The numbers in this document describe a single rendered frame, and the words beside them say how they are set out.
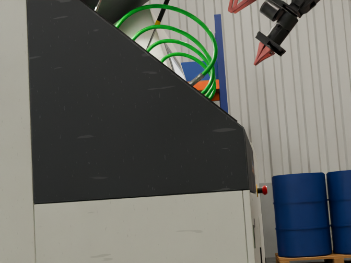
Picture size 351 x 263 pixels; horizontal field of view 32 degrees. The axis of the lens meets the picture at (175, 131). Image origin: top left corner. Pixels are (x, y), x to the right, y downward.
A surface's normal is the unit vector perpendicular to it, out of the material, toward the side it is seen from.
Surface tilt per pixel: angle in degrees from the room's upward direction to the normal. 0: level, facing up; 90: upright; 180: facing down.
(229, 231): 90
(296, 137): 90
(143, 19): 90
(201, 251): 90
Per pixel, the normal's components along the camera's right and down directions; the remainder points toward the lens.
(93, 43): -0.15, -0.11
